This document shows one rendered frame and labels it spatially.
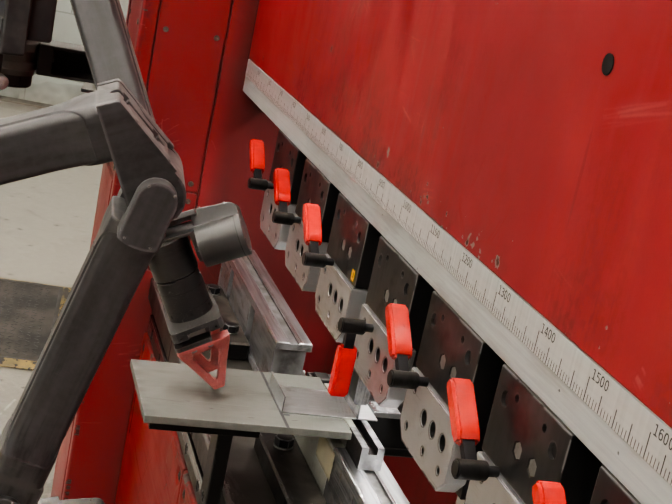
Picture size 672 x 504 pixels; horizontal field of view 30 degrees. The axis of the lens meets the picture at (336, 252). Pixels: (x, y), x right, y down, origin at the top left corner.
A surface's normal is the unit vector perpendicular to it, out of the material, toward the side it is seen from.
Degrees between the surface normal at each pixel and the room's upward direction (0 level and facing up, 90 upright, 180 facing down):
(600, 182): 90
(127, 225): 97
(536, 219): 90
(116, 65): 73
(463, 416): 39
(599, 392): 90
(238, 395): 0
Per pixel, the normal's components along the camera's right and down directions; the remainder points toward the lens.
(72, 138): -0.05, 0.40
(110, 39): 0.00, -0.04
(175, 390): 0.20, -0.95
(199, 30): 0.24, 0.30
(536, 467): -0.95, -0.12
